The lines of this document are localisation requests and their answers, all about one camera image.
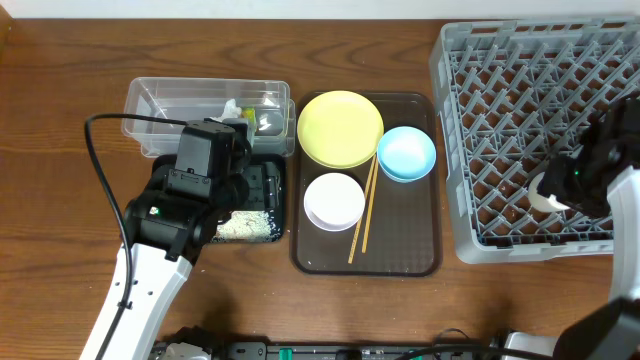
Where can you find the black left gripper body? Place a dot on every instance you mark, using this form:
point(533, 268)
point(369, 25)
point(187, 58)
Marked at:
point(267, 182)

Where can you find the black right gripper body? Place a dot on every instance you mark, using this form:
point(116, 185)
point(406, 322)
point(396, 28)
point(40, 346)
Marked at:
point(558, 181)

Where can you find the white green cup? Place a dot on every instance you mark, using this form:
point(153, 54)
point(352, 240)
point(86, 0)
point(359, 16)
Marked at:
point(541, 203)

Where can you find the white tissue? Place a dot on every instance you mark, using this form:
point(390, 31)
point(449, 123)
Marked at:
point(230, 111)

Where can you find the yellow green wrapper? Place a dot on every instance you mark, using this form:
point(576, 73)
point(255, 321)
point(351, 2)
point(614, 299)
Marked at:
point(249, 114)

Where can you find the rice pile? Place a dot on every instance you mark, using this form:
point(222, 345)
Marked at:
point(251, 226)

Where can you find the white bowl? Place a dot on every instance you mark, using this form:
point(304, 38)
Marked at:
point(334, 202)

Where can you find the yellow plate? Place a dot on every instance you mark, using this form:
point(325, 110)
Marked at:
point(340, 129)

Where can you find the light blue bowl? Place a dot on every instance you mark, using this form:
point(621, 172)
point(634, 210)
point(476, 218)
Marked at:
point(406, 154)

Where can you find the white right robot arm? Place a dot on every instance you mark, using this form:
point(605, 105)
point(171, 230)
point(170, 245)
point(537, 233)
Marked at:
point(603, 179)

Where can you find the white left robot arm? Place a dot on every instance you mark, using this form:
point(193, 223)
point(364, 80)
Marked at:
point(162, 236)

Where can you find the black waste tray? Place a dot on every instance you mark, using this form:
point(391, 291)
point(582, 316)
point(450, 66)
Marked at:
point(277, 220)

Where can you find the clear plastic waste bin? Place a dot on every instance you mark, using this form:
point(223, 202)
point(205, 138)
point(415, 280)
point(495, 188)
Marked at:
point(190, 99)

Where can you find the grey dishwasher rack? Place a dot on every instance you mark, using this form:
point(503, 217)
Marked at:
point(511, 95)

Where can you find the left wooden chopstick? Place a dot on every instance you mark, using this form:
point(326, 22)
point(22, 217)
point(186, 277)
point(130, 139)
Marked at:
point(358, 224)

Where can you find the brown serving tray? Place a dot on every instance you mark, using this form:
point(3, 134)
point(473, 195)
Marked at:
point(405, 238)

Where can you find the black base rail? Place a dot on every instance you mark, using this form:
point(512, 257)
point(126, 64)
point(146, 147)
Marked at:
point(196, 343)

